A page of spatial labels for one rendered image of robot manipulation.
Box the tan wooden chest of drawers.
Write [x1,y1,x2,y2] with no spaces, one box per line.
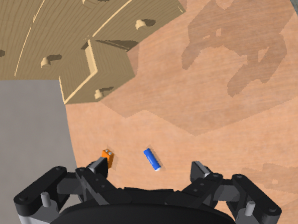
[0,0,186,80]

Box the blue aa battery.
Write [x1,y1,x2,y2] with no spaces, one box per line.
[143,148,162,171]

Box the orange nine-volt battery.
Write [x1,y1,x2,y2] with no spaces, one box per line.
[102,149,114,169]

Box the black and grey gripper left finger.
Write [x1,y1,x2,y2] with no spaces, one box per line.
[13,157,132,224]

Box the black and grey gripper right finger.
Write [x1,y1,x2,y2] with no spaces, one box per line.
[165,161,282,224]

